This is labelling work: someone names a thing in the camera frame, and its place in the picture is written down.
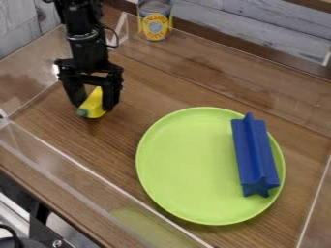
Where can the yellow labelled tin can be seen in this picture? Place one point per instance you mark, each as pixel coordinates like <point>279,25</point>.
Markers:
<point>155,19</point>

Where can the yellow toy banana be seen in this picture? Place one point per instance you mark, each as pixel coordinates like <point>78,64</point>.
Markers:
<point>91,108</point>

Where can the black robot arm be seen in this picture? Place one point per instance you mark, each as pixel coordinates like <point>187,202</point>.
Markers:
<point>80,16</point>

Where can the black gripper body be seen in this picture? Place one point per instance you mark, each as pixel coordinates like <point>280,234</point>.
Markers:
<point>88,65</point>

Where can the clear acrylic tray wall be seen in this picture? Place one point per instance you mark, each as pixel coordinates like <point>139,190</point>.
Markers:
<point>76,162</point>

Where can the blue star-shaped block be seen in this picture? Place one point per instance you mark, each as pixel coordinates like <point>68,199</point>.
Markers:
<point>255,161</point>

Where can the green round plate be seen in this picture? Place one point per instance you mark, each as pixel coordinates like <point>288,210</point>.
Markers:
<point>187,168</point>

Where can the black metal table bracket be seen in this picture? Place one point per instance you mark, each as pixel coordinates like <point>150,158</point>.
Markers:
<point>40,232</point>

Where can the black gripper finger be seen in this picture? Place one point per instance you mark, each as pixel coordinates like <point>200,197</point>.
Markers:
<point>75,91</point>
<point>111,93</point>

